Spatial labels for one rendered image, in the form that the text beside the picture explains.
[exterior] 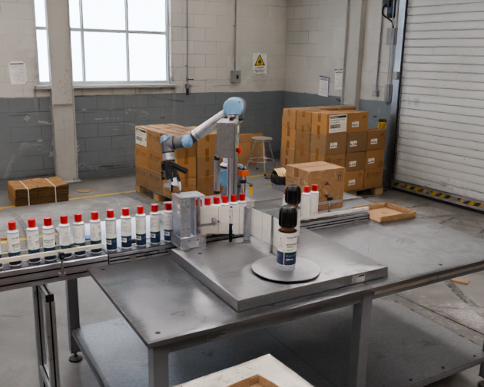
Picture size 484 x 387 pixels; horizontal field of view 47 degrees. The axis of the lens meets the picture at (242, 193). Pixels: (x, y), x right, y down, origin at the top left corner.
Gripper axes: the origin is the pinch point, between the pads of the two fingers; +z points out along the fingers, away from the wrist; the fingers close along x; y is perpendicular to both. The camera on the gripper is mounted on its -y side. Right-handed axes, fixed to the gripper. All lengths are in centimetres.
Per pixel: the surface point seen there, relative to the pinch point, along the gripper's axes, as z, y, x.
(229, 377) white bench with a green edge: 66, 57, 155
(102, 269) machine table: 33, 67, 58
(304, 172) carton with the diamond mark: -2, -72, 36
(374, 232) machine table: 39, -88, 74
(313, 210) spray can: 22, -61, 55
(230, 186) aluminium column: 1.5, -13.1, 45.0
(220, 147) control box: -19, -2, 61
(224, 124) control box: -30, -4, 66
